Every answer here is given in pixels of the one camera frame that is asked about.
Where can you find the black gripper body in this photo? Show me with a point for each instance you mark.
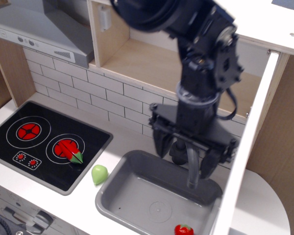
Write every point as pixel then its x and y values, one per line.
pixel 198 126

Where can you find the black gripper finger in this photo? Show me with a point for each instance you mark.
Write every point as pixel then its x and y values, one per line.
pixel 163 142
pixel 209 163

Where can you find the white toy microwave door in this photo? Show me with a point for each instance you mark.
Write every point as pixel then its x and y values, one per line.
pixel 224 217

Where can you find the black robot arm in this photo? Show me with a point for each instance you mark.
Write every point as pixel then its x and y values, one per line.
pixel 206 37

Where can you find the wooden microwave cabinet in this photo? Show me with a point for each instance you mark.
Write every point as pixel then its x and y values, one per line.
pixel 266 41

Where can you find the dark grey toy faucet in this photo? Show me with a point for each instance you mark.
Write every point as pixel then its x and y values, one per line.
pixel 183 152

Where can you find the grey plastic sink basin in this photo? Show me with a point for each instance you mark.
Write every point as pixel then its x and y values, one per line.
pixel 150 196

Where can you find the light green toy pear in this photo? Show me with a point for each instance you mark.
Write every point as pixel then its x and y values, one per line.
pixel 99 174

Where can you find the red toy strawberry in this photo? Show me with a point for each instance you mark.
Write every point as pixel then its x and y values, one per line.
pixel 183 229

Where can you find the red green toy pepper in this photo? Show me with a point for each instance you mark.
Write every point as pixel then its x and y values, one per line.
pixel 70 151

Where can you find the black toy stove top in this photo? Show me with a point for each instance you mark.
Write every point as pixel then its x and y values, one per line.
pixel 29 145

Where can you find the grey range hood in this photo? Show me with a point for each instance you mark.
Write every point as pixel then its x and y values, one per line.
pixel 40 25

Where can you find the grey oven door handle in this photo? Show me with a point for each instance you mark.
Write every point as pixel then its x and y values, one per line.
pixel 33 224

